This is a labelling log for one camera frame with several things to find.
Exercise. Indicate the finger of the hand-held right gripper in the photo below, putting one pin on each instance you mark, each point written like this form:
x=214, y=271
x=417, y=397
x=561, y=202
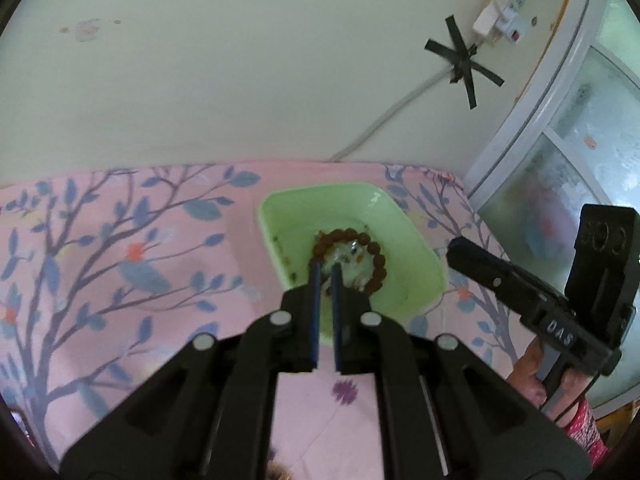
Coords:
x=487, y=267

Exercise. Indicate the black tape cross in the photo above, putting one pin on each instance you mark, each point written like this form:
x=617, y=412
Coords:
x=462, y=60

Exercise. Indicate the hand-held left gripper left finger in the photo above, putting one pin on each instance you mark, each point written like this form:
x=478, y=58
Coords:
x=314, y=290

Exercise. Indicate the person's right hand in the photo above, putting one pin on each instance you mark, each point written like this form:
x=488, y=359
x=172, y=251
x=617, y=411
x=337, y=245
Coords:
x=530, y=370

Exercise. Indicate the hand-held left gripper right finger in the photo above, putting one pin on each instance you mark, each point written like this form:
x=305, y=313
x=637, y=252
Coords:
x=337, y=290

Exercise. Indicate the pink tree-print cloth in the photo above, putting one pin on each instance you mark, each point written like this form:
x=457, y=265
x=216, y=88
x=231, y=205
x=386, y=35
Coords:
x=125, y=280

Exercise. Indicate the person's right forearm patterned sleeve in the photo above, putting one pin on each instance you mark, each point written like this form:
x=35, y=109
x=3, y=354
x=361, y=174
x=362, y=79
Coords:
x=586, y=432

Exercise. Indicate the white plug adapter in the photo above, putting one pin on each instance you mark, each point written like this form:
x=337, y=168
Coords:
x=487, y=20

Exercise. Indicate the green plastic bowl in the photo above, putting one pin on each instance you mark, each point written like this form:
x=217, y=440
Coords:
x=300, y=225

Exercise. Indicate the white frosted glass door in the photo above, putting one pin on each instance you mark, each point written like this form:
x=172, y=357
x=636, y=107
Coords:
x=575, y=125

